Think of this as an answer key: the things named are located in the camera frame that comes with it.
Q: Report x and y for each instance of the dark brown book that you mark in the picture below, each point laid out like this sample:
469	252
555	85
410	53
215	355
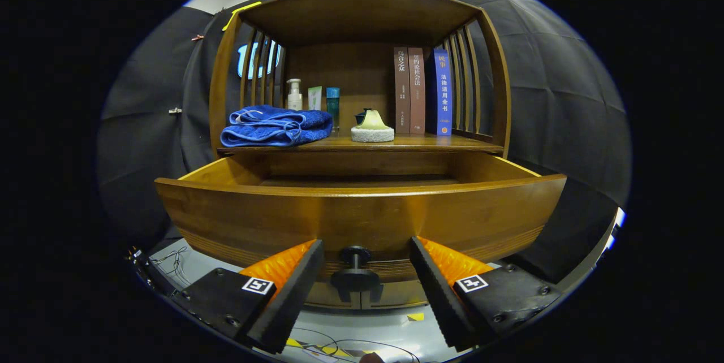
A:
401	91

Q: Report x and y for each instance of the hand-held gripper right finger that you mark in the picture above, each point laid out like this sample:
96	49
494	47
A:
438	301

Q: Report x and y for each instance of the white pump bottle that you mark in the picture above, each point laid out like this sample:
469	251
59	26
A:
294	100

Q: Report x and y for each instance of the black backdrop cloth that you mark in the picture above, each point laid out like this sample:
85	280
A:
565	125

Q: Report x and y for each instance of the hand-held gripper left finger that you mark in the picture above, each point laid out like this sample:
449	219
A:
291	301

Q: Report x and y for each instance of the yellow and black floor tape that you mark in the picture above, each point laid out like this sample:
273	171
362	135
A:
294	343

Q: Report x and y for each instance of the white and green tube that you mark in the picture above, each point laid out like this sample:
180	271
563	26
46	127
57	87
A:
315	100

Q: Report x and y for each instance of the wooden drawer with black knob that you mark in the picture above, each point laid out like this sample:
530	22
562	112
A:
350	216

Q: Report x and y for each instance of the teal bottle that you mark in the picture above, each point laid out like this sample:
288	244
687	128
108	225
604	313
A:
333	103

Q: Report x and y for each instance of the blue folded towel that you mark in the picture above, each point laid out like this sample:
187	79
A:
271	125

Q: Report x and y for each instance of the dark blue lidded teacup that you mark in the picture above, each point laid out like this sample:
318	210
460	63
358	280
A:
360	118

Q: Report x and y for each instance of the wooden cabinet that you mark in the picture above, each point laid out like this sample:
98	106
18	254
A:
350	69

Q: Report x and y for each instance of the wooden cabinet door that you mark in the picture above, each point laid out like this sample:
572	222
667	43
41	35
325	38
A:
401	298
325	299

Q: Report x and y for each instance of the blue book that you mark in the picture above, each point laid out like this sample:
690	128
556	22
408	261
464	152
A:
443	97

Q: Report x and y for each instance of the wooden countertop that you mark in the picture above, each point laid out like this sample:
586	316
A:
430	141

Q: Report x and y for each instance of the reddish brown book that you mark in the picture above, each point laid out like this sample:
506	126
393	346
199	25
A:
417	97

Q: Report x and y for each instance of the small yellow tape piece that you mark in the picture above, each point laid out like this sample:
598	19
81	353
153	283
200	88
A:
416	316

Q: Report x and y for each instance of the white panel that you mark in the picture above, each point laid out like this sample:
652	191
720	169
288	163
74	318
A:
618	219

